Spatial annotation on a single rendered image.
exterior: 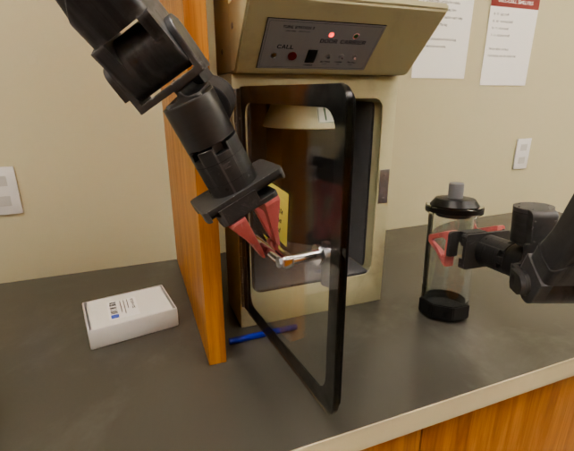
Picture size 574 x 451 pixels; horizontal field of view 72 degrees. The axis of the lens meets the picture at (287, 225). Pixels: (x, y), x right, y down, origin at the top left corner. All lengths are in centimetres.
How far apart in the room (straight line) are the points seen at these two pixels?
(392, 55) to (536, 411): 71
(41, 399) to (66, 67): 71
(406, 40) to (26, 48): 81
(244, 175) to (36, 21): 77
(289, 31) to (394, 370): 56
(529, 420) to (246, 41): 84
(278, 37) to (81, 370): 62
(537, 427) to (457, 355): 26
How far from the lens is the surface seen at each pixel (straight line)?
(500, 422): 90
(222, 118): 42
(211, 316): 68
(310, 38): 65
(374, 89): 79
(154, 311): 83
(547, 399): 97
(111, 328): 81
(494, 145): 166
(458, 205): 81
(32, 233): 118
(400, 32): 72
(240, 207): 43
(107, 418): 68
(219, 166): 42
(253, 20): 61
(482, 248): 78
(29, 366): 84
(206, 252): 63
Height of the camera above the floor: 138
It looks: 19 degrees down
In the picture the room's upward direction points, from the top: straight up
